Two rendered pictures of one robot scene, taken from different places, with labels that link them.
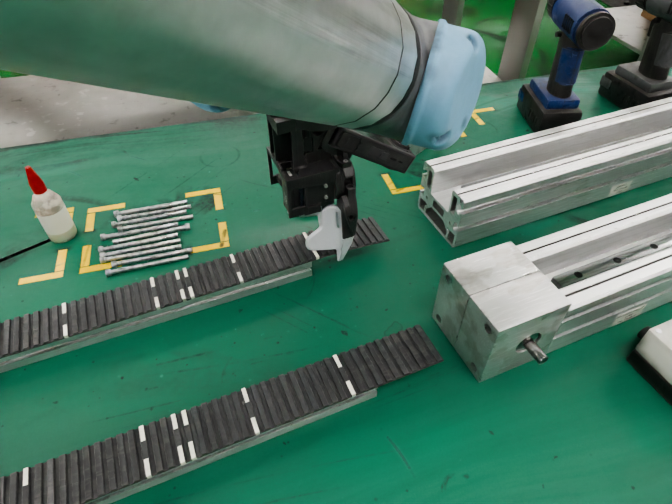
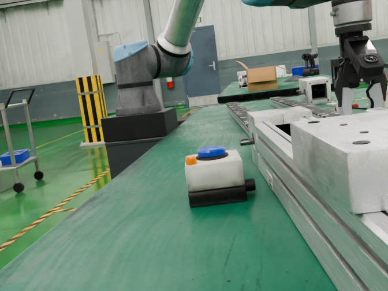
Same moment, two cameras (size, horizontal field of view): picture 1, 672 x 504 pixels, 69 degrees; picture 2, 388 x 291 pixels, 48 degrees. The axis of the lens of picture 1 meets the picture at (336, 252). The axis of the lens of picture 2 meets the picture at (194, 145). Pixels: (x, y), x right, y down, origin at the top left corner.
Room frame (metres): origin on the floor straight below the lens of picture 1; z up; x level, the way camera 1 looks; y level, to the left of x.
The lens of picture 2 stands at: (0.52, -0.95, 0.96)
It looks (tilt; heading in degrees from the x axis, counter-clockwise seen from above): 10 degrees down; 115
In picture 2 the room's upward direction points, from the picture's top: 7 degrees counter-clockwise
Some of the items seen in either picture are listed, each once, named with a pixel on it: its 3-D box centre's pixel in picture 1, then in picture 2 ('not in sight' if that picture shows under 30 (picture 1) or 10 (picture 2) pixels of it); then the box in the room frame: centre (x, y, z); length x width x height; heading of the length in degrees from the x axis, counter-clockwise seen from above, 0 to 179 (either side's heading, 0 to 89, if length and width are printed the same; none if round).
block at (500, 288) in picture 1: (501, 318); (273, 137); (0.33, -0.18, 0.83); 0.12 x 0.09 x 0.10; 23
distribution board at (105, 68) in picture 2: not in sight; (105, 76); (-6.51, 9.23, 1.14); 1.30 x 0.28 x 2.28; 15
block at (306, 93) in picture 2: not in sight; (312, 91); (0.26, 0.81, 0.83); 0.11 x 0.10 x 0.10; 24
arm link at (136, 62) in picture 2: not in sight; (134, 62); (-0.23, 0.30, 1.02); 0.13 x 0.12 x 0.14; 58
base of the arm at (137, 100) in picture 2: not in sight; (137, 97); (-0.23, 0.30, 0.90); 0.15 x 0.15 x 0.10
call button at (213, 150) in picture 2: not in sight; (211, 154); (0.29, -0.38, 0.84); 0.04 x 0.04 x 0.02
